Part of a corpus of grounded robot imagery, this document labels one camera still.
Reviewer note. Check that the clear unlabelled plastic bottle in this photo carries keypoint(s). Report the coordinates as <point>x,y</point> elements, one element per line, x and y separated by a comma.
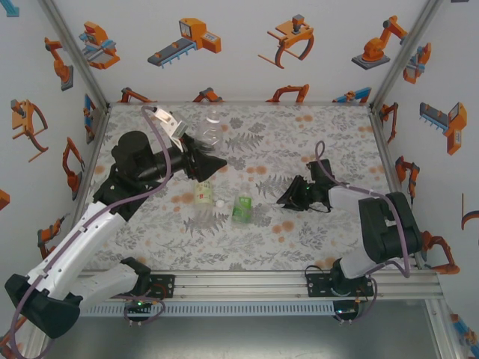
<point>211,129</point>

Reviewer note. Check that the clear bottle yellow label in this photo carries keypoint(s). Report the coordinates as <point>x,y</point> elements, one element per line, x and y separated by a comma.
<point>204,194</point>

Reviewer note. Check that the white bottle cap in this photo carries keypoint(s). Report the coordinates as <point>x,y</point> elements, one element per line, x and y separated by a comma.
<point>220,204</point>

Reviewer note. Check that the clear bottle green label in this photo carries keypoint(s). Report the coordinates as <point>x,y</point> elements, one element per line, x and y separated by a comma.
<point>242,211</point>

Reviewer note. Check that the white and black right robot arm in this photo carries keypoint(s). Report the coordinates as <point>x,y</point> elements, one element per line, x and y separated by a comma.
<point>389,224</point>

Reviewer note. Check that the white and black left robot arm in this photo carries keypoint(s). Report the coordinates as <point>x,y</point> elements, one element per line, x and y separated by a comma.
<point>75,243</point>

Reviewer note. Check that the floral patterned tablecloth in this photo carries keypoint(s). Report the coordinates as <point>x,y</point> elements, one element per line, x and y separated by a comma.
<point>262,243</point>

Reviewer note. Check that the small controller board green light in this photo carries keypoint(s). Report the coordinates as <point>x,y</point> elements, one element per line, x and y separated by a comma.
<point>139,307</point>
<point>346,312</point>

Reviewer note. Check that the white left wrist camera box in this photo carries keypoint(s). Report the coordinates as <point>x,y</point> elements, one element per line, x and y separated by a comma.
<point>176,125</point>

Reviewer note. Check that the aluminium frame bar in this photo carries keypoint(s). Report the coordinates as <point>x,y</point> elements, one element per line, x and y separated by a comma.
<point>406,56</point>
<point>390,168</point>
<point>90,168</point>
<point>75,56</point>

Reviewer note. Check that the wide aluminium extrusion rail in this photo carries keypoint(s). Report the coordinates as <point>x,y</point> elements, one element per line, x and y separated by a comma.
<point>243,288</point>

